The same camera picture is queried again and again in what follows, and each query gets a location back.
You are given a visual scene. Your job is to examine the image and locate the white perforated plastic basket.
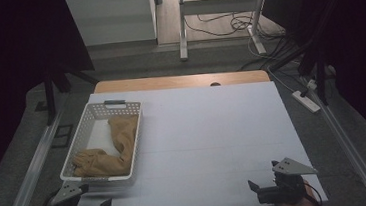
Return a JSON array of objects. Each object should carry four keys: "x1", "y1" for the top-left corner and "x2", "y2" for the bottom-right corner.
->
[{"x1": 53, "y1": 97, "x2": 150, "y2": 188}]

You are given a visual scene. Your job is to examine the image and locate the wooden table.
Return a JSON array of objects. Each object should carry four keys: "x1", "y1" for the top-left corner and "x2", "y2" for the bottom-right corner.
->
[{"x1": 92, "y1": 66, "x2": 271, "y2": 98}]

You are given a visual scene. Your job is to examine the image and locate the white table cover board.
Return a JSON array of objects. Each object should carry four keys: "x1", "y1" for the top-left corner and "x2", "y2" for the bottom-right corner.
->
[{"x1": 66, "y1": 73, "x2": 329, "y2": 206}]

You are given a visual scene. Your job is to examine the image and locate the white power strip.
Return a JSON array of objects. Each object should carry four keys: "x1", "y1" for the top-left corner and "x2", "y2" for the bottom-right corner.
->
[{"x1": 291, "y1": 87, "x2": 322, "y2": 115}]

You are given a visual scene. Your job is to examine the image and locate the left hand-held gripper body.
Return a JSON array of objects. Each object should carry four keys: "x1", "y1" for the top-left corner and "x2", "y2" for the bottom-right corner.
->
[{"x1": 45, "y1": 178, "x2": 102, "y2": 206}]

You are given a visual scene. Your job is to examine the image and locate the white desk frame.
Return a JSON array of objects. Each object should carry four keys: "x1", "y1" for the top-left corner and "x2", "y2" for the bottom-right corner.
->
[{"x1": 175, "y1": 0, "x2": 275, "y2": 63}]

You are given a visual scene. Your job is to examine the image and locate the tan garment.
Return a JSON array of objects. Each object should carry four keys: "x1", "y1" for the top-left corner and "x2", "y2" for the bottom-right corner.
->
[{"x1": 67, "y1": 113, "x2": 144, "y2": 181}]

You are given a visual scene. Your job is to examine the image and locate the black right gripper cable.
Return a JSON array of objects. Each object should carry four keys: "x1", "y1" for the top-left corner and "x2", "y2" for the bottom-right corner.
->
[{"x1": 303, "y1": 178, "x2": 324, "y2": 206}]

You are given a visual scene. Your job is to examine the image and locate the white floor cable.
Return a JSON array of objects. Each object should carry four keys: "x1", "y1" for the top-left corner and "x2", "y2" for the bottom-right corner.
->
[{"x1": 265, "y1": 62, "x2": 299, "y2": 98}]

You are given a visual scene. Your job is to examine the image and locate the black floor plate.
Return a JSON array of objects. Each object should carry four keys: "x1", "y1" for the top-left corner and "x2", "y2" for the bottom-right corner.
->
[{"x1": 49, "y1": 124, "x2": 75, "y2": 150}]

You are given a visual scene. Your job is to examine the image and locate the black metal stand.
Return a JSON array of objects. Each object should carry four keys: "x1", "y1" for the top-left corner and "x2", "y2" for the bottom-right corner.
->
[
  {"x1": 261, "y1": 0, "x2": 356, "y2": 111},
  {"x1": 41, "y1": 64, "x2": 104, "y2": 127}
]

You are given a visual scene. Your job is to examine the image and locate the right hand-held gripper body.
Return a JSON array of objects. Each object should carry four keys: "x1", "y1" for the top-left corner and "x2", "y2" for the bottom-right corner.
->
[{"x1": 254, "y1": 154, "x2": 321, "y2": 206}]

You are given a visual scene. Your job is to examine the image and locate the aluminium rail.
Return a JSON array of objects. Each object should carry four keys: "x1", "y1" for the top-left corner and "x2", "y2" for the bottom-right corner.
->
[
  {"x1": 302, "y1": 72, "x2": 366, "y2": 206},
  {"x1": 0, "y1": 109, "x2": 73, "y2": 206}
]

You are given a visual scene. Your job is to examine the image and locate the white cabinet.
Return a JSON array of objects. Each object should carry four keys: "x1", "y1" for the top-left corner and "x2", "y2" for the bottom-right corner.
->
[{"x1": 65, "y1": 0, "x2": 160, "y2": 49}]

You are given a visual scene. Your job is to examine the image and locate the black floor cables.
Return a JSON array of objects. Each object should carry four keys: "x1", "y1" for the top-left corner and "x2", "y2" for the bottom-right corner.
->
[{"x1": 181, "y1": 0, "x2": 291, "y2": 77}]

